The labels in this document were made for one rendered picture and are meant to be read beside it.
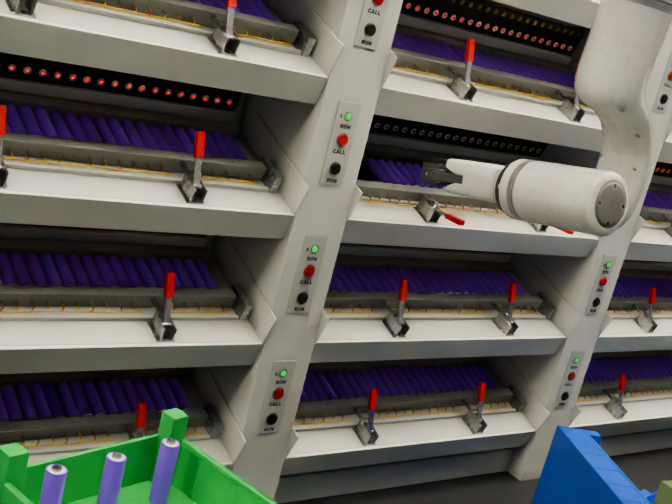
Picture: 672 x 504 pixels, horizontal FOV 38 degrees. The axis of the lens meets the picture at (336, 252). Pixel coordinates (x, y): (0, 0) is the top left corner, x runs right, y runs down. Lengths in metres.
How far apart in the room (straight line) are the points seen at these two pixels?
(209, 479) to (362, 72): 0.66
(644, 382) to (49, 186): 1.52
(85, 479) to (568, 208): 0.68
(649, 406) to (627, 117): 1.14
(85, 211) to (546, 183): 0.59
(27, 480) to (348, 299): 0.81
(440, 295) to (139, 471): 0.88
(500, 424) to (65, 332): 0.93
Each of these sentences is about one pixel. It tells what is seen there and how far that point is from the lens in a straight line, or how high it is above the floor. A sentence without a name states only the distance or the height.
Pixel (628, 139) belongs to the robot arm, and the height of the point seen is 0.74.
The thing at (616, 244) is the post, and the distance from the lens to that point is 1.94.
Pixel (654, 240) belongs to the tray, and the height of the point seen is 0.52.
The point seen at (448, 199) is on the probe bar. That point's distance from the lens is 1.65.
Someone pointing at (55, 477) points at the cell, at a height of 0.38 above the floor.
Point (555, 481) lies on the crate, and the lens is 1.80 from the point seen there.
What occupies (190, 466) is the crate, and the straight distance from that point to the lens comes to 1.00.
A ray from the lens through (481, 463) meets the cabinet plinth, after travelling 2.00.
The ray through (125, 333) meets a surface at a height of 0.32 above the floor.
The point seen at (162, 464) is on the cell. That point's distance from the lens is 0.97.
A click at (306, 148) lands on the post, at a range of 1.40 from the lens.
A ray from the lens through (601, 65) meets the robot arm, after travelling 1.28.
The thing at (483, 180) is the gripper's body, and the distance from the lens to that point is 1.37.
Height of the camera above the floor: 0.83
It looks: 14 degrees down
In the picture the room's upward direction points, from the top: 14 degrees clockwise
